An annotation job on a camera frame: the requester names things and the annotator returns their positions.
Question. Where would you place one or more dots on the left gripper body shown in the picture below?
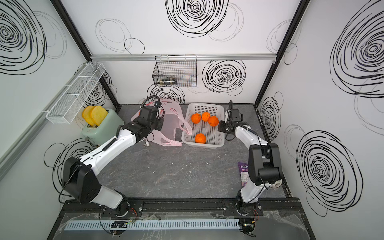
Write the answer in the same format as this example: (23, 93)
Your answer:
(157, 125)

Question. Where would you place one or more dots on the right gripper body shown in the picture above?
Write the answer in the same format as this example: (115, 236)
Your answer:
(225, 122)

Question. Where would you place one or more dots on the orange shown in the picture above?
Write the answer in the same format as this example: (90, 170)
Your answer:
(205, 116)
(200, 138)
(213, 121)
(196, 118)

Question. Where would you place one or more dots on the pink printed plastic bag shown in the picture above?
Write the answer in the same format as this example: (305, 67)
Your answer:
(173, 119)

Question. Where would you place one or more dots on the white perforated plastic basket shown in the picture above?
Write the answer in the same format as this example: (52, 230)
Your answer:
(214, 138)

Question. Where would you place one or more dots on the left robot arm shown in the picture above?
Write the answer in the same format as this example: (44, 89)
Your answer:
(80, 174)

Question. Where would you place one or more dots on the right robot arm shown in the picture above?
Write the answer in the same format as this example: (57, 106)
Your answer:
(264, 162)

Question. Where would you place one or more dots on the dark bottle in basket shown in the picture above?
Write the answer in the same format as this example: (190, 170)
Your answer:
(168, 81)

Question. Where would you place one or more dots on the mint green toaster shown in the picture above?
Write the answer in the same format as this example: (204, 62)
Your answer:
(103, 133)

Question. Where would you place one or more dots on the yellow toast slice right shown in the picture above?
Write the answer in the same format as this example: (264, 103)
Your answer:
(97, 115)

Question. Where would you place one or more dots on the yellow toast slice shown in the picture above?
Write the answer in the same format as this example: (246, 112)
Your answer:
(86, 114)
(97, 115)

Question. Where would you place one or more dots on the purple snack packet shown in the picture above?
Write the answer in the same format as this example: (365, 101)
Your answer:
(244, 173)

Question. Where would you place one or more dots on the yellow toast slice left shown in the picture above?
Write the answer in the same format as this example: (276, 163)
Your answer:
(86, 114)

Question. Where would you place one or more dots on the black wire wall basket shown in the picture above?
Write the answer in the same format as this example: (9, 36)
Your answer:
(184, 71)

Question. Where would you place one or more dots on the aluminium wall rail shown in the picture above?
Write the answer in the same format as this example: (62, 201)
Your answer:
(183, 57)

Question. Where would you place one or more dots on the white wire wall shelf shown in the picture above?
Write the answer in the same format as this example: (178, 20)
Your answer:
(75, 94)

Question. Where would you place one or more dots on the white slotted cable duct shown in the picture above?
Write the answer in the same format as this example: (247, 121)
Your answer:
(116, 225)

